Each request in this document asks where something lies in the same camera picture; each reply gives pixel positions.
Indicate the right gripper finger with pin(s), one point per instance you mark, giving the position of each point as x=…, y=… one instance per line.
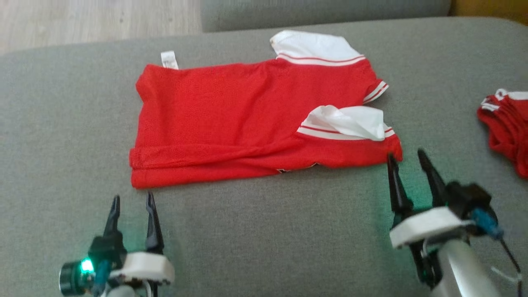
x=399, y=198
x=435, y=185

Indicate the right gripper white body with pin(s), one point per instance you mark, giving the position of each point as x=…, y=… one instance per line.
x=425, y=225

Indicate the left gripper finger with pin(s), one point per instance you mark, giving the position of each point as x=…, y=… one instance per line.
x=153, y=231
x=113, y=222

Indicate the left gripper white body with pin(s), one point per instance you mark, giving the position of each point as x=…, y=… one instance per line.
x=144, y=268

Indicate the red shorts white stripe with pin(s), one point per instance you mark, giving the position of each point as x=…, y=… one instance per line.
x=509, y=128

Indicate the red polo shirt white collar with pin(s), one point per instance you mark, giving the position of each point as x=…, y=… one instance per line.
x=227, y=111

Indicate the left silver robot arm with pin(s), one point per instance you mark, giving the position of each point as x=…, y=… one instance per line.
x=121, y=292

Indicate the grey fabric sofa seat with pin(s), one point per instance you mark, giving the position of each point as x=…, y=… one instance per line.
x=264, y=231

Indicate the grey sofa backrest cushion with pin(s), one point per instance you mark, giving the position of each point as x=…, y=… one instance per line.
x=321, y=14

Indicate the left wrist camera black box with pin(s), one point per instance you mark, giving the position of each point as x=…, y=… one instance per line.
x=107, y=249

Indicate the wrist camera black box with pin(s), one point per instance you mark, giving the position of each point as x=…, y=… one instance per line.
x=468, y=200
x=107, y=249

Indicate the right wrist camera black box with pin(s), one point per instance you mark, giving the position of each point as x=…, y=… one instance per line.
x=468, y=200

